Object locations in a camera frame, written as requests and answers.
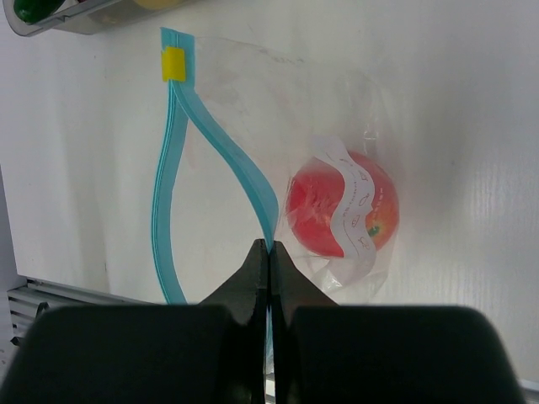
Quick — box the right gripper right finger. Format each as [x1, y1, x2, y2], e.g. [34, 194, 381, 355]
[269, 242, 525, 403]

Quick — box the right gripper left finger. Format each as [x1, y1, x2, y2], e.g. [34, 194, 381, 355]
[8, 240, 268, 403]

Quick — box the red apple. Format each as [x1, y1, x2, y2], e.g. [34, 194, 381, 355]
[286, 151, 399, 258]

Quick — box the clear zip top bag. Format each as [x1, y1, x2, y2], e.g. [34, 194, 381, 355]
[151, 28, 397, 305]

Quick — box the clear plastic food container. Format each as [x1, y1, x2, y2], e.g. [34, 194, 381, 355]
[1, 0, 186, 37]

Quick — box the green cucumber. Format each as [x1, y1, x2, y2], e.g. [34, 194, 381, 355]
[13, 0, 64, 24]

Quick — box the aluminium mounting rail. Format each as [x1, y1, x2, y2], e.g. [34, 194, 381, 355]
[1, 276, 147, 355]

